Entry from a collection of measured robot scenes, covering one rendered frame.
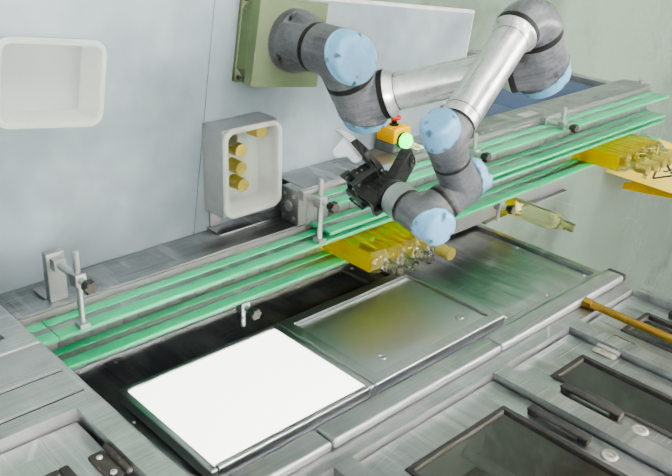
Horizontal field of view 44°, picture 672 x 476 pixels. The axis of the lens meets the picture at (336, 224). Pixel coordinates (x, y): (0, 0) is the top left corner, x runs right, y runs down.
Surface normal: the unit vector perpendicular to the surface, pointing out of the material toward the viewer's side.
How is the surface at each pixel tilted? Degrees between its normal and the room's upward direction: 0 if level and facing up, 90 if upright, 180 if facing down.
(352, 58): 8
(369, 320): 90
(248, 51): 90
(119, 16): 0
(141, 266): 90
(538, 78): 54
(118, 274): 90
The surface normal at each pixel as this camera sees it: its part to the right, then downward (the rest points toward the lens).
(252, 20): -0.72, 0.12
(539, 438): 0.04, -0.91
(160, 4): 0.68, 0.32
